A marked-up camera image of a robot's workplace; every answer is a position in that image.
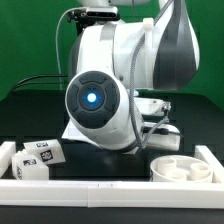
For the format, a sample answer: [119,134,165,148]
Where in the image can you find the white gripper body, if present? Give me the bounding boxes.
[134,97,181,151]

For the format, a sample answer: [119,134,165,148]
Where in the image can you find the white round stool seat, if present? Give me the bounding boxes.
[150,155,213,183]

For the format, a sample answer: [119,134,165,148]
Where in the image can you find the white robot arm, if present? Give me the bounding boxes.
[63,0,200,153]

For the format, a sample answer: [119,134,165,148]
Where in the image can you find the white marker tag sheet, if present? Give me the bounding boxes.
[62,121,83,140]

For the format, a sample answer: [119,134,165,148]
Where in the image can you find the white U-shaped frame fence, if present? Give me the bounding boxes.
[0,145,224,209]

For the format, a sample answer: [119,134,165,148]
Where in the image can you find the grey cable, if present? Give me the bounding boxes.
[54,7,88,91]

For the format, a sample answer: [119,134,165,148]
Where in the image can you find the black cables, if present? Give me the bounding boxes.
[9,73,71,94]

